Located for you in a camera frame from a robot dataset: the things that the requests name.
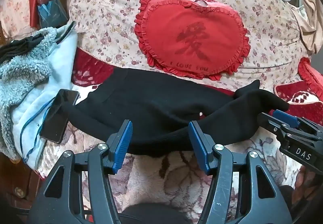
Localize blue cord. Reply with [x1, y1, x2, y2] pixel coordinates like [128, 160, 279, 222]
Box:
[20, 98, 56, 164]

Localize pink floral cloth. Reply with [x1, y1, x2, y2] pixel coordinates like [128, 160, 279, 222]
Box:
[0, 0, 34, 38]

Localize person's right hand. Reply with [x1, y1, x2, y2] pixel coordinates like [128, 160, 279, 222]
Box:
[294, 165, 323, 198]

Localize beige cloth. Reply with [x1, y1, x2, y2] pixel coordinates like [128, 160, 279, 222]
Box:
[290, 0, 323, 54]

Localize black cloth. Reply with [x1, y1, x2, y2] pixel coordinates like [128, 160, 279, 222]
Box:
[0, 36, 49, 63]

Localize floral print quilt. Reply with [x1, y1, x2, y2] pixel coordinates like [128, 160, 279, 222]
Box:
[68, 0, 316, 94]

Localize red heart-shaped ruffled pillow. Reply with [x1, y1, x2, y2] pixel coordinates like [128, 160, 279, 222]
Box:
[134, 0, 251, 81]

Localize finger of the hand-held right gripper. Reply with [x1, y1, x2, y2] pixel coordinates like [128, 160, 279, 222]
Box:
[257, 112, 288, 136]
[273, 110, 303, 127]

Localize red embroidered ruffled cushion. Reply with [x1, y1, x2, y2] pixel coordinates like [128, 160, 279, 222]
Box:
[273, 57, 323, 116]

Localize blue bag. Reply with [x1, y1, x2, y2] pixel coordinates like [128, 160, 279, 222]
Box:
[37, 0, 68, 29]

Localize black smartphone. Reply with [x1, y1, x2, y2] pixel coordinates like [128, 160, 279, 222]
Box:
[39, 89, 81, 144]

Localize wooden bed frame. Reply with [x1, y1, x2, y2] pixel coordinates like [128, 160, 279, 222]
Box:
[0, 152, 49, 216]

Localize black pants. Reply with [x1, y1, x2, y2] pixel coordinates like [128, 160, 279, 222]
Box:
[62, 67, 290, 157]

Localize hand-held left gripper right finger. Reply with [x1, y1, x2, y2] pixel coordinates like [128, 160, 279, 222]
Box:
[188, 120, 294, 224]

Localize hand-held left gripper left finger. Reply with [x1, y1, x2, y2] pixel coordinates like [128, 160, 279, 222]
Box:
[27, 119, 133, 224]

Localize light blue fleece jacket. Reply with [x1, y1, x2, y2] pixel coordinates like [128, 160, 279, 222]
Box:
[0, 22, 79, 171]

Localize red and cream plush blanket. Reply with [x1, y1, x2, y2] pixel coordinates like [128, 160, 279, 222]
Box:
[33, 47, 303, 214]

